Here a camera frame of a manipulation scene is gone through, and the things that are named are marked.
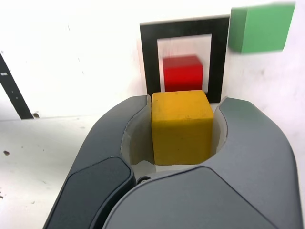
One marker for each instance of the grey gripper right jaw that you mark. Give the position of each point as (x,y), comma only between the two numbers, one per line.
(226,190)

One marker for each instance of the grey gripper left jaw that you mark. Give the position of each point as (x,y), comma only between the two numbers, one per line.
(95,167)

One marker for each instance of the yellow cube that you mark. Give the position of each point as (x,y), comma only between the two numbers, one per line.
(181,128)

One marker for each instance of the red cube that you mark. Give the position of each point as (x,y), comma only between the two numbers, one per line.
(182,76)

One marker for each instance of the green cube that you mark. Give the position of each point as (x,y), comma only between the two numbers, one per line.
(259,28)

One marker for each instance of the black tape square outline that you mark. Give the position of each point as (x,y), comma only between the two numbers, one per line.
(147,59)

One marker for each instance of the black tape strip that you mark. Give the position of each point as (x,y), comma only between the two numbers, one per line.
(14,93)

